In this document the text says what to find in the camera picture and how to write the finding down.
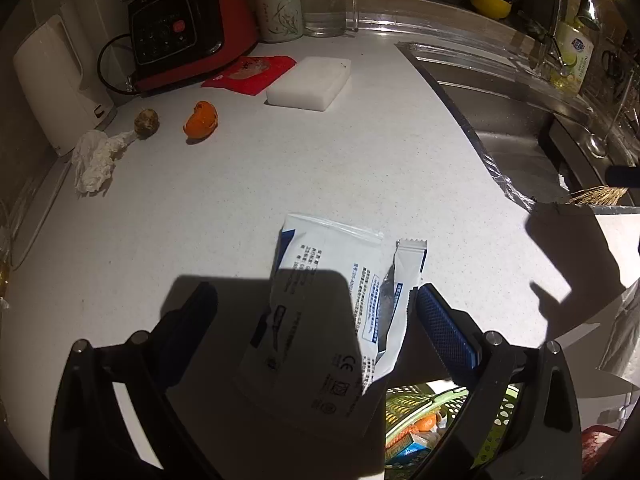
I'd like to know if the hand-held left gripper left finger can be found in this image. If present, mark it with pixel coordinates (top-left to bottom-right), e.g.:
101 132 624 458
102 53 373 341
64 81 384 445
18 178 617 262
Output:
50 281 221 480

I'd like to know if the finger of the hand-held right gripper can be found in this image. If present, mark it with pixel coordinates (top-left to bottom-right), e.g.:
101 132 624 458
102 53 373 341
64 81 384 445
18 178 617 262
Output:
606 166 640 187

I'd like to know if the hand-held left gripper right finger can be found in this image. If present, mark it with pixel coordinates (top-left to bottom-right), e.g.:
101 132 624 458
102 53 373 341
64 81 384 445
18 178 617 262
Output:
415 283 583 480

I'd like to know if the white blue sachet wrapper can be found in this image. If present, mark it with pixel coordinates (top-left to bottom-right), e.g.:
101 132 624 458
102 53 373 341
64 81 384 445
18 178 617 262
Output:
372 237 430 376

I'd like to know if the green plastic basket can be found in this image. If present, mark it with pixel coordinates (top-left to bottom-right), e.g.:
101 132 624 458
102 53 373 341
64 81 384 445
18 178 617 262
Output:
385 381 532 480

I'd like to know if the orange foam fruit net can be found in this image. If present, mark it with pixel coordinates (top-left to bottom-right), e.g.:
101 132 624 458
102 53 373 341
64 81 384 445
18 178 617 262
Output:
386 425 417 453

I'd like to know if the blue white milk carton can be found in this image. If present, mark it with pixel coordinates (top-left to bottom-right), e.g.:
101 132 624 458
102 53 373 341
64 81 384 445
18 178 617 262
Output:
387 442 436 468

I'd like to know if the white printed plastic packet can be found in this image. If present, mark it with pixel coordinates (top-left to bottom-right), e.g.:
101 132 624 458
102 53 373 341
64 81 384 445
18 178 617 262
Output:
235 212 401 436

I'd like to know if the straw scrubbing brush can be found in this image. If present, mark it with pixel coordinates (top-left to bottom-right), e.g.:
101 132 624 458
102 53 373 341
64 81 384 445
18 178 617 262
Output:
565 185 628 207

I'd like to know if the metal ladle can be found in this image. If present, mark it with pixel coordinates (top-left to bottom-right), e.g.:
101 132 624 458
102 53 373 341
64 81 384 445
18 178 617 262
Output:
582 110 608 158

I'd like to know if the yellow dish soap bottle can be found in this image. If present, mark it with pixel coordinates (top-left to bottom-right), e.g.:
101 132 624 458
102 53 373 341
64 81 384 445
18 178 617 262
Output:
550 17 596 96

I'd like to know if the stainless steel sink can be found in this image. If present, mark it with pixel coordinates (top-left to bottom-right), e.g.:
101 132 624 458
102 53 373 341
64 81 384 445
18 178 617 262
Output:
395 40 640 211

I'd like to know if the chrome faucet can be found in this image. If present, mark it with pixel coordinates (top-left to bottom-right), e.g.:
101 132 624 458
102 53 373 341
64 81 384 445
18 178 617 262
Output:
537 0 603 78

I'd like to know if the dark red cloth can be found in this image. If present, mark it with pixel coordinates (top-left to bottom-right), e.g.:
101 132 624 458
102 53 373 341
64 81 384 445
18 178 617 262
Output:
580 425 626 480

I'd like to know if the crumpled white tissue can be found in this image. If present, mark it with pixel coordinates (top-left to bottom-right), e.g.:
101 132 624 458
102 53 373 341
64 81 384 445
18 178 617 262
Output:
71 129 138 196

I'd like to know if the orange peel piece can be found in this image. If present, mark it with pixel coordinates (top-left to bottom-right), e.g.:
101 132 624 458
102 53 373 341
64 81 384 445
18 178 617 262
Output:
182 101 221 139

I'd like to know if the yellow bowl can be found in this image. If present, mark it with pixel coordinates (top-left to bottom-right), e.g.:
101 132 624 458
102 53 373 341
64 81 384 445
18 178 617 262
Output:
469 0 513 21

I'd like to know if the red snack packet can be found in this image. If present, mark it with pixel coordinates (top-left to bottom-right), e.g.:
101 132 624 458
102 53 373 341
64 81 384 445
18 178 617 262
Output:
201 54 297 97

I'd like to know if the white sponge block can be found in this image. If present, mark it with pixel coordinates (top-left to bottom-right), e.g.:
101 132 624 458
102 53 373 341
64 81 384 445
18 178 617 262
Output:
265 56 352 113

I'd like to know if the white electric kettle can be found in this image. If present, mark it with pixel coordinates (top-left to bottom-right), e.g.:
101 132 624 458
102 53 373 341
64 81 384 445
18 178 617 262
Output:
12 0 118 157

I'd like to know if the red black rice cooker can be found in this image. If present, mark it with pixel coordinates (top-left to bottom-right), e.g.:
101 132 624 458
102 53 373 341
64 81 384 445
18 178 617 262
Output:
126 0 260 93

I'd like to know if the white printed mug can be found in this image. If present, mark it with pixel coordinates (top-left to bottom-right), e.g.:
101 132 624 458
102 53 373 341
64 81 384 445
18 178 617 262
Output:
251 0 304 44

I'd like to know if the clear glass measuring cup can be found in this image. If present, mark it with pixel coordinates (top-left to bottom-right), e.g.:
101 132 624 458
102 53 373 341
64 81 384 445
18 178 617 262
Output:
300 0 361 38

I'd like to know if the black power cable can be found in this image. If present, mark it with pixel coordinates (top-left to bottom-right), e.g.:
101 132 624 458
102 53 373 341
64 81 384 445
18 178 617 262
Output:
96 32 138 95

